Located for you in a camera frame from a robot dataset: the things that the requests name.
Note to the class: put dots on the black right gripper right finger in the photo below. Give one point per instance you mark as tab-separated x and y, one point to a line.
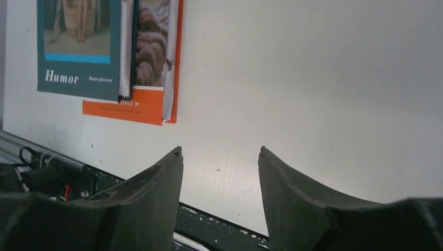
304	214

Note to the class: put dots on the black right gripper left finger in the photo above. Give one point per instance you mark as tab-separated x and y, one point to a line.
137	214

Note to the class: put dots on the orange book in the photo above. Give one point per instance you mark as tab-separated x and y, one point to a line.
155	80

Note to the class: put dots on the teal Humor book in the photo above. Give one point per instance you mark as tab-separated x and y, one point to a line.
87	48

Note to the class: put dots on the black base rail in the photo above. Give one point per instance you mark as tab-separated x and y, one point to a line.
195	230

